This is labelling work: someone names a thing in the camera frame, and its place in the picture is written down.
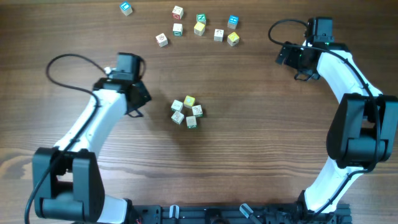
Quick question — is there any plain white picture block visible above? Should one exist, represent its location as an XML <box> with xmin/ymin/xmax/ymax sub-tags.
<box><xmin>171</xmin><ymin>100</ymin><xmax>183</xmax><ymax>112</ymax></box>

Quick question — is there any white block green J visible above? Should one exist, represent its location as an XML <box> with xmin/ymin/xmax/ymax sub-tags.
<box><xmin>171</xmin><ymin>111</ymin><xmax>185</xmax><ymax>124</ymax></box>

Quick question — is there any yellow top letter block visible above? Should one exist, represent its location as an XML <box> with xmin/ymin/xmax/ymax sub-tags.
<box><xmin>183</xmin><ymin>95</ymin><xmax>195</xmax><ymax>108</ymax></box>

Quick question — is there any white block green Z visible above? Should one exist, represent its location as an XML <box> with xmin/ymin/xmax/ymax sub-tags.
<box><xmin>186</xmin><ymin>116</ymin><xmax>197</xmax><ymax>129</ymax></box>

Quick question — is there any white block green V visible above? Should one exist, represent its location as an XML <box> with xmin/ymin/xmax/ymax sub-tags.
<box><xmin>192</xmin><ymin>105</ymin><xmax>203</xmax><ymax>117</ymax></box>

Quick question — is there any white block red side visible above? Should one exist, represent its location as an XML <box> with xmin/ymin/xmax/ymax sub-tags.
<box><xmin>214</xmin><ymin>29</ymin><xmax>224</xmax><ymax>42</ymax></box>

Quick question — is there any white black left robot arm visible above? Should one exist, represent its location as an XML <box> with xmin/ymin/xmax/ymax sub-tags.
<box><xmin>24</xmin><ymin>52</ymin><xmax>151</xmax><ymax>223</ymax></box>

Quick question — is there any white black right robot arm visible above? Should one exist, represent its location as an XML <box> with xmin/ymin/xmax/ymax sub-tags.
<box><xmin>276</xmin><ymin>17</ymin><xmax>397</xmax><ymax>216</ymax></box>

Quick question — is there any white block brown drawing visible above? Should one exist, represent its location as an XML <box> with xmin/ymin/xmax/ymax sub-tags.
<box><xmin>155</xmin><ymin>33</ymin><xmax>168</xmax><ymax>47</ymax></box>

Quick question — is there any yellow top block red mark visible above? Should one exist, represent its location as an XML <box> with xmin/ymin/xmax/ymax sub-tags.
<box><xmin>227</xmin><ymin>32</ymin><xmax>240</xmax><ymax>47</ymax></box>

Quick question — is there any white block green side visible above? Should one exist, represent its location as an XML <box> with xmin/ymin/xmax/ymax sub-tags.
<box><xmin>172</xmin><ymin>23</ymin><xmax>183</xmax><ymax>36</ymax></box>

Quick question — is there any blue top picture block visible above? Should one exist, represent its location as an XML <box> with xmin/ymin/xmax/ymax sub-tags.
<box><xmin>228</xmin><ymin>15</ymin><xmax>239</xmax><ymax>29</ymax></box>

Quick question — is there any blue top letter block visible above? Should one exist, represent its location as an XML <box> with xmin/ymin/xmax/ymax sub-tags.
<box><xmin>119</xmin><ymin>2</ymin><xmax>132</xmax><ymax>16</ymax></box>

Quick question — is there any yellow top plain block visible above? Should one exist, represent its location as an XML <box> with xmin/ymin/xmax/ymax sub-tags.
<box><xmin>194</xmin><ymin>22</ymin><xmax>205</xmax><ymax>36</ymax></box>

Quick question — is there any red sided letter block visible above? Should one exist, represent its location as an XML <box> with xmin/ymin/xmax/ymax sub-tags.
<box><xmin>172</xmin><ymin>6</ymin><xmax>183</xmax><ymax>20</ymax></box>

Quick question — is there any green top Z block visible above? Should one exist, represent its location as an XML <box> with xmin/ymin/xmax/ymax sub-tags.
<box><xmin>196</xmin><ymin>13</ymin><xmax>206</xmax><ymax>24</ymax></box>

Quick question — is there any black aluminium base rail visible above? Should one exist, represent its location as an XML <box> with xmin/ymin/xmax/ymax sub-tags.
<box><xmin>75</xmin><ymin>202</ymin><xmax>353</xmax><ymax>224</ymax></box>

